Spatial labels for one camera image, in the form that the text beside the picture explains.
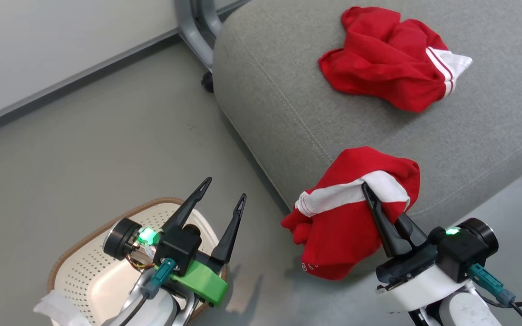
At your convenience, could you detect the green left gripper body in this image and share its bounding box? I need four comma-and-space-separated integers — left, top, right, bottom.
170, 251, 228, 307

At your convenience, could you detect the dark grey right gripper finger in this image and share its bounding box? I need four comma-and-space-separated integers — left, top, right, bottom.
362, 183, 411, 258
396, 212, 430, 249

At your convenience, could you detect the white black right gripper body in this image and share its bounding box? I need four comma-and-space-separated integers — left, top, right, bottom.
376, 244, 473, 312

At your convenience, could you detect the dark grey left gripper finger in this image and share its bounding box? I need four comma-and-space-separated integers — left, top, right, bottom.
209, 193, 247, 275
162, 177, 213, 232

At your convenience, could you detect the red garment wide white band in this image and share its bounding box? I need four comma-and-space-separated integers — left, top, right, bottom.
281, 146, 421, 280

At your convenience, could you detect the grey fabric sofa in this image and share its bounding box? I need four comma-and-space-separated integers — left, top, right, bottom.
213, 0, 522, 218

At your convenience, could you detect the white perforated laundry basket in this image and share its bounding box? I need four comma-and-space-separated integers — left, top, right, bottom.
47, 197, 227, 326

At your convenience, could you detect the white cloth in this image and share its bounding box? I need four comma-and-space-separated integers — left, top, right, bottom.
34, 290, 92, 326

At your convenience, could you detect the black cable teal plug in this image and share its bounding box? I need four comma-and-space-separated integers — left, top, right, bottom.
469, 264, 522, 326
115, 258, 176, 326

